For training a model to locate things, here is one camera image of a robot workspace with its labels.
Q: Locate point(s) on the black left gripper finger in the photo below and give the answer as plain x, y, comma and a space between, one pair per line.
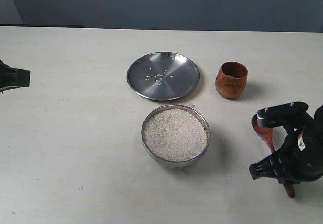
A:
13, 78

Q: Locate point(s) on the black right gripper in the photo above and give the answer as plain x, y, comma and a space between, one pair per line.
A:
300, 157

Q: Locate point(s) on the dark red wooden spoon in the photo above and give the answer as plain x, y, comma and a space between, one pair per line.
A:
266, 134

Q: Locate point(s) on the brown wooden cup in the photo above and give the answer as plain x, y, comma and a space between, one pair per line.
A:
231, 80

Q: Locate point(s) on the steel bowl of rice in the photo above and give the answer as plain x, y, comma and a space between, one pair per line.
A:
175, 136

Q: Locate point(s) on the round steel plate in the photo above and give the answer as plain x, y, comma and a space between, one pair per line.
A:
163, 76

